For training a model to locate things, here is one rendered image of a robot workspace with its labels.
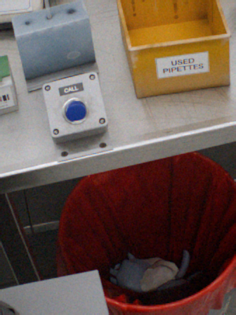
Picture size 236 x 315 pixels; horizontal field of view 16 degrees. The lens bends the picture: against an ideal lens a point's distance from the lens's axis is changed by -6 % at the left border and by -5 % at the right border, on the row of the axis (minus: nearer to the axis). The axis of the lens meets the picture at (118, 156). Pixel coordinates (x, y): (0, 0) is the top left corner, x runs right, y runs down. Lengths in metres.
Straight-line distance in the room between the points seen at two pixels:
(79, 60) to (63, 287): 0.36
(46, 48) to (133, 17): 0.14
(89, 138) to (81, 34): 0.14
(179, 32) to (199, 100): 0.12
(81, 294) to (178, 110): 0.31
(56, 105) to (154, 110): 0.14
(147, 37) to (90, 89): 0.18
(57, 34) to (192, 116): 0.20
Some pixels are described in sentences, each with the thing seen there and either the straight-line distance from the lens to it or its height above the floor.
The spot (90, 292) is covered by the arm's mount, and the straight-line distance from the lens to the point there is 0.93.
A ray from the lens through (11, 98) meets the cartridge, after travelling 1.12.
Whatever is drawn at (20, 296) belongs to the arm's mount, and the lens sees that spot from 0.94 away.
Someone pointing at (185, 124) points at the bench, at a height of 0.87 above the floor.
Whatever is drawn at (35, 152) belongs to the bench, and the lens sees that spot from 1.09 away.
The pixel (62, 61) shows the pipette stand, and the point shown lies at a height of 0.90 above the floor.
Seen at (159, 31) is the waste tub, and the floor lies 0.88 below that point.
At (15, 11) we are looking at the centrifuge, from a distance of 1.23.
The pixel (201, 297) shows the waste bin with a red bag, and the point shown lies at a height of 0.43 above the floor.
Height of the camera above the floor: 1.74
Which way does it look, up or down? 53 degrees down
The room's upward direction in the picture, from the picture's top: 9 degrees counter-clockwise
